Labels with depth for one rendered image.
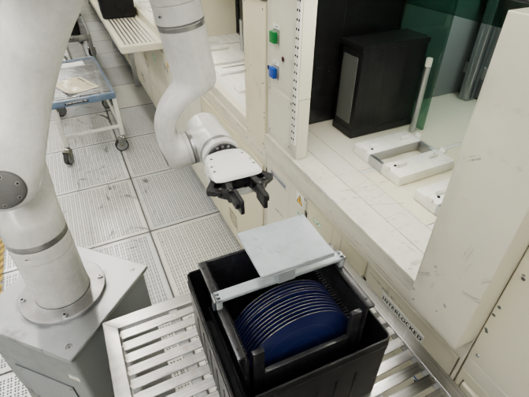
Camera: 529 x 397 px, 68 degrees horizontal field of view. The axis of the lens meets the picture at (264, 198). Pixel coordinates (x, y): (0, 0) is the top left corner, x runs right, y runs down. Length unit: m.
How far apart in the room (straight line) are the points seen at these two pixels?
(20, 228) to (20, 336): 0.26
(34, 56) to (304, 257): 0.52
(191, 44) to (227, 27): 1.87
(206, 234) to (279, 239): 1.66
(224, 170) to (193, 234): 1.52
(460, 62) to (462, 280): 1.23
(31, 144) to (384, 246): 0.74
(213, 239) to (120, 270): 1.20
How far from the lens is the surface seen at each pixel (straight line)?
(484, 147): 0.61
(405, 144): 1.30
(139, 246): 2.26
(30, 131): 0.76
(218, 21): 2.62
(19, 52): 0.74
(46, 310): 1.03
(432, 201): 1.06
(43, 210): 0.89
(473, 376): 0.90
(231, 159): 0.79
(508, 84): 0.58
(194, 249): 2.17
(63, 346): 0.97
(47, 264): 0.93
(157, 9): 0.78
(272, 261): 0.57
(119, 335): 0.94
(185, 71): 0.80
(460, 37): 1.76
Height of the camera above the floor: 1.50
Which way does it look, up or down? 37 degrees down
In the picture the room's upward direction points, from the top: straight up
